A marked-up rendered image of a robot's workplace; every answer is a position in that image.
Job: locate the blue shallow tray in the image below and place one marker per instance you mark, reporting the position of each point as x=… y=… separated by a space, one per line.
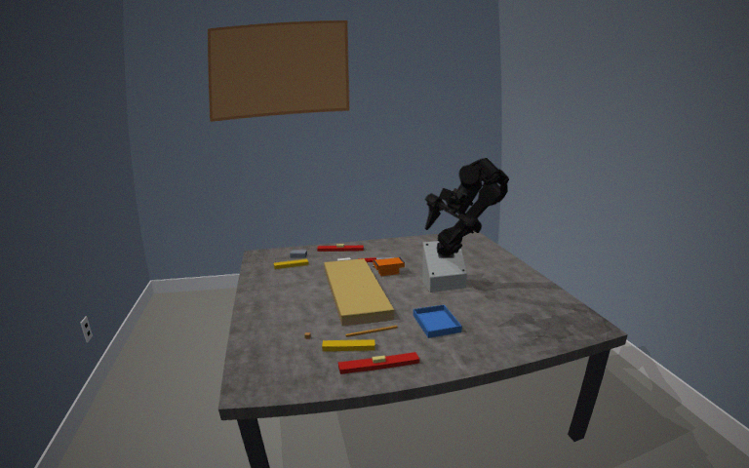
x=436 y=320

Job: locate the yellow flat bar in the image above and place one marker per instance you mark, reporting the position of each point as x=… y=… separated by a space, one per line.
x=347 y=345
x=291 y=263

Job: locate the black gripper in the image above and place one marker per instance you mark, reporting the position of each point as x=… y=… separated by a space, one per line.
x=470 y=224

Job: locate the red long flat bar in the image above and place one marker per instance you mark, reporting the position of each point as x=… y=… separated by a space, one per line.
x=378 y=363
x=340 y=248

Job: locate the tan panel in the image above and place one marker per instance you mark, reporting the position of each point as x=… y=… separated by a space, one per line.
x=358 y=297

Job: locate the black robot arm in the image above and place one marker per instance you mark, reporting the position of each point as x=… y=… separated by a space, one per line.
x=471 y=178

